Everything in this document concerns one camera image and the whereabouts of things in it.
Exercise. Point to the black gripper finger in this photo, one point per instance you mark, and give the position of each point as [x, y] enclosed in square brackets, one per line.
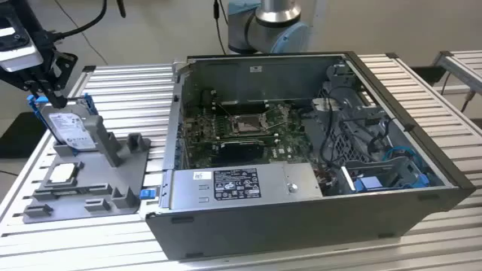
[68, 67]
[26, 82]

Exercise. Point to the hard disk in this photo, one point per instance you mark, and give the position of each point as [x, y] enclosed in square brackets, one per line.
[72, 127]

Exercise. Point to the grey metal disk bay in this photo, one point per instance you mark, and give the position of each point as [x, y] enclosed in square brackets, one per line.
[392, 169]

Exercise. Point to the black floor mat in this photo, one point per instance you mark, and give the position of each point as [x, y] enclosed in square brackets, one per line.
[23, 135]

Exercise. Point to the black antenna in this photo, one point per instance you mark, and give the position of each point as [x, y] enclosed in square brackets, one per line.
[121, 8]

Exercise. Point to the silver CPU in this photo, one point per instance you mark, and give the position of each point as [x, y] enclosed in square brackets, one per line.
[64, 172]

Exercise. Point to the grey parts rack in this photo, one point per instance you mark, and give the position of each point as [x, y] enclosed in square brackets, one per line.
[98, 175]

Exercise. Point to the black RAM slot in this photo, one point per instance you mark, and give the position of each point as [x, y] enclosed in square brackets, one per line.
[241, 106]

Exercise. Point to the blue case latch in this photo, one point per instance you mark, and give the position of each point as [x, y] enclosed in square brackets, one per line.
[148, 194]

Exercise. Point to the CPU socket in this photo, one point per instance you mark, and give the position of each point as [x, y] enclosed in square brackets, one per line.
[246, 124]

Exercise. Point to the expansion slot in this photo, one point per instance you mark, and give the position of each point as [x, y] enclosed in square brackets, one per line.
[249, 138]

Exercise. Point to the silver power supply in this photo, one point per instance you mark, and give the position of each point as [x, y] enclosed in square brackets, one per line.
[189, 192]

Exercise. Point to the black graphics card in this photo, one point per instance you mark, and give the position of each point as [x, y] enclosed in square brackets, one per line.
[240, 152]

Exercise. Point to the green motherboard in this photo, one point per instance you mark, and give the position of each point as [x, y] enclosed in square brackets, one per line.
[288, 135]

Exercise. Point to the dark grey PC case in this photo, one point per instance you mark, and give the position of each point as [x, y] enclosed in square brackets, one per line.
[287, 226]

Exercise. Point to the black box behind table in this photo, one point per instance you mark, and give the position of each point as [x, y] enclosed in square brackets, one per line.
[428, 74]

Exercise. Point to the metal slat side table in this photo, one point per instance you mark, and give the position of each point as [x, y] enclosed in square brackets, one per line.
[465, 67]

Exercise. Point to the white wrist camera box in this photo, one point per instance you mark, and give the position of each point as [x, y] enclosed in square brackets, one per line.
[19, 59]

